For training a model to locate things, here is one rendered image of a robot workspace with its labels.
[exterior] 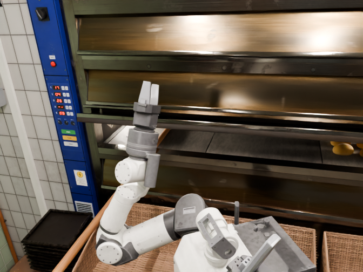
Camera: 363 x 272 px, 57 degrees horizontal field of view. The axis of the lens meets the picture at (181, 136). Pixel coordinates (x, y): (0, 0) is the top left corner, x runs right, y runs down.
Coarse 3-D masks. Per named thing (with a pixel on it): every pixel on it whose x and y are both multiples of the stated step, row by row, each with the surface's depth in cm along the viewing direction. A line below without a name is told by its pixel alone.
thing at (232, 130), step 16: (96, 112) 179; (112, 112) 180; (176, 128) 152; (192, 128) 150; (208, 128) 148; (224, 128) 145; (240, 128) 144; (320, 128) 146; (336, 128) 146; (352, 128) 146
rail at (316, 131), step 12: (132, 120) 157; (168, 120) 152; (180, 120) 151; (192, 120) 150; (300, 132) 137; (312, 132) 135; (324, 132) 134; (336, 132) 133; (348, 132) 131; (360, 132) 130
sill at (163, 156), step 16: (112, 144) 191; (176, 160) 177; (192, 160) 174; (208, 160) 172; (224, 160) 169; (240, 160) 168; (256, 160) 167; (272, 160) 166; (336, 176) 156; (352, 176) 153
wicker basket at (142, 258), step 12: (144, 204) 192; (132, 216) 196; (144, 216) 194; (96, 228) 184; (84, 252) 174; (96, 252) 187; (156, 252) 194; (168, 252) 193; (84, 264) 175; (96, 264) 187; (108, 264) 187; (132, 264) 187; (144, 264) 186; (156, 264) 186; (168, 264) 185
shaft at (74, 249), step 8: (160, 136) 191; (104, 208) 133; (96, 216) 129; (96, 224) 126; (88, 232) 122; (80, 240) 118; (72, 248) 114; (80, 248) 117; (64, 256) 111; (72, 256) 112; (64, 264) 108
